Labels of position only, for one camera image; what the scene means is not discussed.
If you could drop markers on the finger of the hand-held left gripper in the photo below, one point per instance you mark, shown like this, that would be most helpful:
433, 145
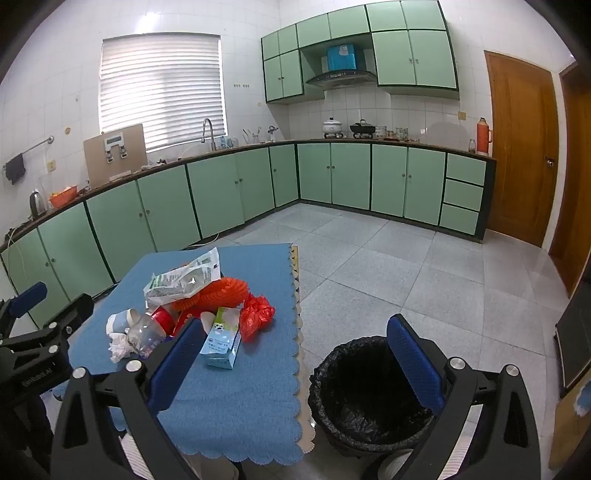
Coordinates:
28, 296
69, 314

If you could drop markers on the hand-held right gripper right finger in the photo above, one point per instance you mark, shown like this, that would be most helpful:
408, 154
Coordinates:
415, 364

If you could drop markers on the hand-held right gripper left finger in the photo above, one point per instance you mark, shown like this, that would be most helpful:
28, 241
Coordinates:
178, 362

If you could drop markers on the red paper cup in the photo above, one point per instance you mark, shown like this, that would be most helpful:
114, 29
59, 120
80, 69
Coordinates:
162, 318

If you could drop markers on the light blue carton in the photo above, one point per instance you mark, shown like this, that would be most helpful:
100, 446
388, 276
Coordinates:
221, 344

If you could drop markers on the white tape roll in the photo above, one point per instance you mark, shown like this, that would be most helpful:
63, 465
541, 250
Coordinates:
117, 321

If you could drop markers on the white tissue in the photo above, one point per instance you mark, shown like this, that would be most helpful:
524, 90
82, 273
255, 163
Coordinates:
119, 348

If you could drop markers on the black lined trash bin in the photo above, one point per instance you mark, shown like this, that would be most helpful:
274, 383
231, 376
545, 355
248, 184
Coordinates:
360, 401

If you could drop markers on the clear printed plastic bag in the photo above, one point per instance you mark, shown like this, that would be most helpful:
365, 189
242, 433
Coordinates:
184, 277

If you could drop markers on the red plastic bag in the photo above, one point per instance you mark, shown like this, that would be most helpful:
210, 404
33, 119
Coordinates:
256, 316

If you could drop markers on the blue scalloped tablecloth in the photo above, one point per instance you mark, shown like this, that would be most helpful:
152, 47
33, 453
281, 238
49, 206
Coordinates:
231, 406

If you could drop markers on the orange foam fruit net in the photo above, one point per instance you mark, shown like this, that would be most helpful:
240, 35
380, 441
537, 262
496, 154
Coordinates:
221, 290

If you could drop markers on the steel kettle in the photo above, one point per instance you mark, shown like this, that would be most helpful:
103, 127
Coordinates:
38, 205

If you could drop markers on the orange basket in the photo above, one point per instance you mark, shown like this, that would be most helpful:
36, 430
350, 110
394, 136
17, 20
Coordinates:
63, 197

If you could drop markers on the beige scalloped table cover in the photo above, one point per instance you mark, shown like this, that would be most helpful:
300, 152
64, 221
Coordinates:
300, 323

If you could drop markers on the dark towel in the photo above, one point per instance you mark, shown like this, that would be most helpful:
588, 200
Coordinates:
15, 170

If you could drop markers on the black glass cabinet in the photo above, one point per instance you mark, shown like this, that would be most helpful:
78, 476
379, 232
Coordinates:
575, 341

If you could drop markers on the brown side table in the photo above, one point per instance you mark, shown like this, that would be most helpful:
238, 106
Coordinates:
568, 434

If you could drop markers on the blue cloth with white edge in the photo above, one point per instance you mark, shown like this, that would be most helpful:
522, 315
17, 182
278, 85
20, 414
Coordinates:
584, 397

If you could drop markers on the green base cabinets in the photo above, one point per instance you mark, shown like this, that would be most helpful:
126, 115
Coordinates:
217, 194

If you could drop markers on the white plastic device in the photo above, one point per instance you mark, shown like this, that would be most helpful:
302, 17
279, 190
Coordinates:
115, 145

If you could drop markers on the metal faucet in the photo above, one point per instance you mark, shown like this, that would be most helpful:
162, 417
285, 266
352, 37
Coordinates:
208, 134

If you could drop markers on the patterned jar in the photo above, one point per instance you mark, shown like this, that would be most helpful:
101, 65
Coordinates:
401, 134

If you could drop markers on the orange thermos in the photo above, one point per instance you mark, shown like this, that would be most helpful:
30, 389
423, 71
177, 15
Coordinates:
484, 137

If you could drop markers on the utensil holder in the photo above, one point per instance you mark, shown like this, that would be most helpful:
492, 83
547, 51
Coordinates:
251, 136

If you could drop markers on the white window blind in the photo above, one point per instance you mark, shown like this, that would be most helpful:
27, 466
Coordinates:
161, 92

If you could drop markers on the plain wooden door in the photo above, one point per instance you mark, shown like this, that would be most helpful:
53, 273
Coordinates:
577, 184

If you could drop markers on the black wok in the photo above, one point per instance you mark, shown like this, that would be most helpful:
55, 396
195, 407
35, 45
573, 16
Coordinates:
361, 128

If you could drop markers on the white cooking pot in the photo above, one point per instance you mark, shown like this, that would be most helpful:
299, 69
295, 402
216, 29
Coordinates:
332, 125

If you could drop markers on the range hood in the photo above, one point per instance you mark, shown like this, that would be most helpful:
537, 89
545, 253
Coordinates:
339, 79

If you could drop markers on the blue box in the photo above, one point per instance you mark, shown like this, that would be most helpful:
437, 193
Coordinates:
341, 57

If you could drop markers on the metal towel rail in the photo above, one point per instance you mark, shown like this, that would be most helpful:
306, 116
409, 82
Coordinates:
34, 147

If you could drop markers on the green wall cabinets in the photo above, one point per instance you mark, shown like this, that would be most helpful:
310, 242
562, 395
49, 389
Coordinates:
415, 60

